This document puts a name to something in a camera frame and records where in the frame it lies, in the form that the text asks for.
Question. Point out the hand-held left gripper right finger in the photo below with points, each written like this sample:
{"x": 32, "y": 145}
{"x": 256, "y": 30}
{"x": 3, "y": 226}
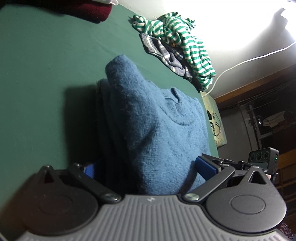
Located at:
{"x": 204, "y": 165}

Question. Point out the stack of folded clothes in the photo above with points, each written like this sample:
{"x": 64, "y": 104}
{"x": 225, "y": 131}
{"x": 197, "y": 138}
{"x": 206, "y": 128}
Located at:
{"x": 92, "y": 9}

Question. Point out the white towel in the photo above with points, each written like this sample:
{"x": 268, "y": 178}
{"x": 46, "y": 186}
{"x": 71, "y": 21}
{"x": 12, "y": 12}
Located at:
{"x": 274, "y": 119}

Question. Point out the grey blue striped garment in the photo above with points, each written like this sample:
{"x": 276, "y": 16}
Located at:
{"x": 161, "y": 51}

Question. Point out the green white striped shirt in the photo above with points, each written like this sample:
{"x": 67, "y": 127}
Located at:
{"x": 185, "y": 39}

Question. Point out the pale yellow floral mattress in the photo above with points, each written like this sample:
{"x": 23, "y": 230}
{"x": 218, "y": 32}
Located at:
{"x": 215, "y": 104}

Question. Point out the wooden wardrobe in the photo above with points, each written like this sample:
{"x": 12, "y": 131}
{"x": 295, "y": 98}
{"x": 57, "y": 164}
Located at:
{"x": 254, "y": 89}

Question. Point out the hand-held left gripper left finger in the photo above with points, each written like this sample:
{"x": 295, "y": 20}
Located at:
{"x": 91, "y": 169}

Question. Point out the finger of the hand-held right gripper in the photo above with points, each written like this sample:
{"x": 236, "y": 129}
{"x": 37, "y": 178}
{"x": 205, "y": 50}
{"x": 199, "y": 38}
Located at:
{"x": 240, "y": 164}

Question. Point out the blue knit sweater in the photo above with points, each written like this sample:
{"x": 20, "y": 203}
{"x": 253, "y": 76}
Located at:
{"x": 157, "y": 129}

